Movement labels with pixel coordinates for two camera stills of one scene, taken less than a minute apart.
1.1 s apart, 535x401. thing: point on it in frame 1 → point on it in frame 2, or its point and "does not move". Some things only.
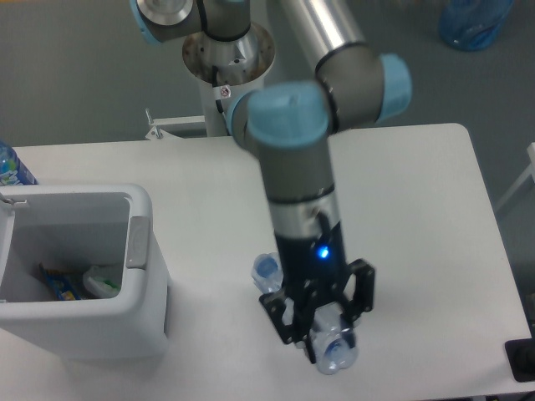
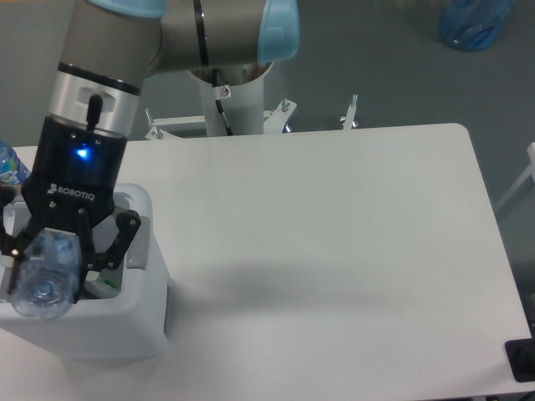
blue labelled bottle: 12,170 does not move
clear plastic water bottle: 333,352 → 48,274
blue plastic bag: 473,25 does not move
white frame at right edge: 531,151 does not move
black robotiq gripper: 313,269 → 74,169
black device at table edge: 521,355 does not move
